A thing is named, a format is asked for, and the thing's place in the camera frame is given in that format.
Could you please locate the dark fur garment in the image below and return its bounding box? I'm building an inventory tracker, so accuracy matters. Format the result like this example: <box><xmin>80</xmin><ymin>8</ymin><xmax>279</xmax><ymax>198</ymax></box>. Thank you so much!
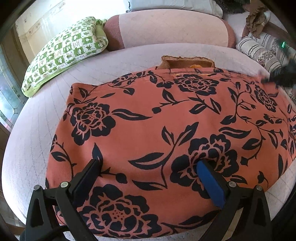
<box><xmin>215</xmin><ymin>0</ymin><xmax>250</xmax><ymax>14</ymax></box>

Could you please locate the brown crumpled garment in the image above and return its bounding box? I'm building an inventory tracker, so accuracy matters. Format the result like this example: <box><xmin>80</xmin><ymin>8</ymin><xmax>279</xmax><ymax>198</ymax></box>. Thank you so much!
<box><xmin>246</xmin><ymin>1</ymin><xmax>271</xmax><ymax>38</ymax></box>

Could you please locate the green patterned pillow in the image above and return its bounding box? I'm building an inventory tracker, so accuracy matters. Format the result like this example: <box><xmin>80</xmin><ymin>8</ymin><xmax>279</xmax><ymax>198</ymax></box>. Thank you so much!
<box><xmin>21</xmin><ymin>16</ymin><xmax>108</xmax><ymax>98</ymax></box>

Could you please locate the grey pillow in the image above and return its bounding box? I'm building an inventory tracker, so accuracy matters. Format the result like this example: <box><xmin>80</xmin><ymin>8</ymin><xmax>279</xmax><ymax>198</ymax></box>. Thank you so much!
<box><xmin>126</xmin><ymin>0</ymin><xmax>223</xmax><ymax>18</ymax></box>

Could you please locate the stained glass window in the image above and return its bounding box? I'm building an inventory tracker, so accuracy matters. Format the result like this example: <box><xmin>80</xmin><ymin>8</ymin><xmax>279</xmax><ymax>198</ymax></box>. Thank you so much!
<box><xmin>0</xmin><ymin>47</ymin><xmax>28</xmax><ymax>132</ymax></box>

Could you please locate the pink bolster cushion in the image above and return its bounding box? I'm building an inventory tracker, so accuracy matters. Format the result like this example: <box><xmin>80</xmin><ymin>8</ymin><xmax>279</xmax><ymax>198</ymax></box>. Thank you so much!
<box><xmin>103</xmin><ymin>9</ymin><xmax>236</xmax><ymax>51</ymax></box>

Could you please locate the striped floral pillow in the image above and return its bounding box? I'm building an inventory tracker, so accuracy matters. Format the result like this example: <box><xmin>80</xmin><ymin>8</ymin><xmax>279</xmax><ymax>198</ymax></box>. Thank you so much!
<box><xmin>236</xmin><ymin>37</ymin><xmax>281</xmax><ymax>73</ymax></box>

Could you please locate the orange floral blouse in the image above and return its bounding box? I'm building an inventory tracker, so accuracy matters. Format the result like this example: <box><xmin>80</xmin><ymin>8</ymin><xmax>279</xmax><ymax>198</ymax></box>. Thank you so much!
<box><xmin>46</xmin><ymin>68</ymin><xmax>295</xmax><ymax>238</ymax></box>

